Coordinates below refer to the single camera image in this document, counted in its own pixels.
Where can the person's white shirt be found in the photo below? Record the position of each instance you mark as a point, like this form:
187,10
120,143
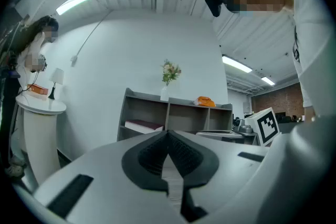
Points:
315,34

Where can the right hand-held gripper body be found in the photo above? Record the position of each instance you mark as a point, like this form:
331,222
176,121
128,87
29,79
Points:
253,123

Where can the long ceiling tube light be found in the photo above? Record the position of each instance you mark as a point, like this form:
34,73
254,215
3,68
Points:
76,0

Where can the grey wooden cubby shelf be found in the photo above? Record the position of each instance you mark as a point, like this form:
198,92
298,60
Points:
183,103

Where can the white table lamp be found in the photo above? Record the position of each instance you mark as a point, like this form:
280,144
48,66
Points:
57,76

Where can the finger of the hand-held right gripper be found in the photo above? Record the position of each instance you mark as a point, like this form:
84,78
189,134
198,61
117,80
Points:
218,135
218,131

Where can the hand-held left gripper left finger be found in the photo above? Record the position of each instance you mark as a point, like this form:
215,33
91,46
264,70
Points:
131,165

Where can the maroon hardcover book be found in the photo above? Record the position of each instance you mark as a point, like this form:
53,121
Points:
143,126

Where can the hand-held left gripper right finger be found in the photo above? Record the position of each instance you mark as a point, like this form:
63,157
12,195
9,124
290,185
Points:
204,165

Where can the white vase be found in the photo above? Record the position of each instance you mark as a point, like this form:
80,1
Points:
164,94

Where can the white round pedestal table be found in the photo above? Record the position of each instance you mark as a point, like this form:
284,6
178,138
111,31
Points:
39,133

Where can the rectangular ceiling light panel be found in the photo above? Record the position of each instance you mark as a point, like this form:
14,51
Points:
236,63
267,80

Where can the orange soft toy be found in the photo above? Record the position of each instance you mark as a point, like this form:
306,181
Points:
206,101

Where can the orange flat box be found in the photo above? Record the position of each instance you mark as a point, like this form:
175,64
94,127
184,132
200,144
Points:
38,89

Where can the artificial flower bouquet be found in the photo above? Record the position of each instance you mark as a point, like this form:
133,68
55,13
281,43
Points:
170,72

